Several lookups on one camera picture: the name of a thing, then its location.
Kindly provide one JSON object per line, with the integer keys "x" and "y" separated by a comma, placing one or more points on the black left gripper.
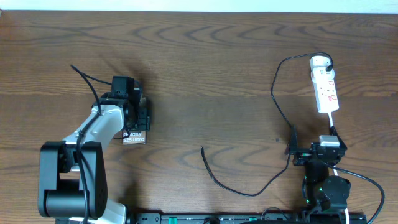
{"x": 143, "y": 118}

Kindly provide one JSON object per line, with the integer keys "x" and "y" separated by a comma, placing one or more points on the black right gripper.
{"x": 304, "y": 155}

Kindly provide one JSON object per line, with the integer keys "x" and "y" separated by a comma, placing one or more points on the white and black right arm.
{"x": 324, "y": 192}

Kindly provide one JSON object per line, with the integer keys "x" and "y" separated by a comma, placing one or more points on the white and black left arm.
{"x": 72, "y": 178}

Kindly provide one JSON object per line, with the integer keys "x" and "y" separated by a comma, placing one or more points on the white power strip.
{"x": 325, "y": 90}

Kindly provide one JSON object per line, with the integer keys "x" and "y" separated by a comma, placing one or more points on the white USB wall charger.
{"x": 319, "y": 65}

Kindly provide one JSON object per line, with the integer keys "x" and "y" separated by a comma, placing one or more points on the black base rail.
{"x": 273, "y": 217}

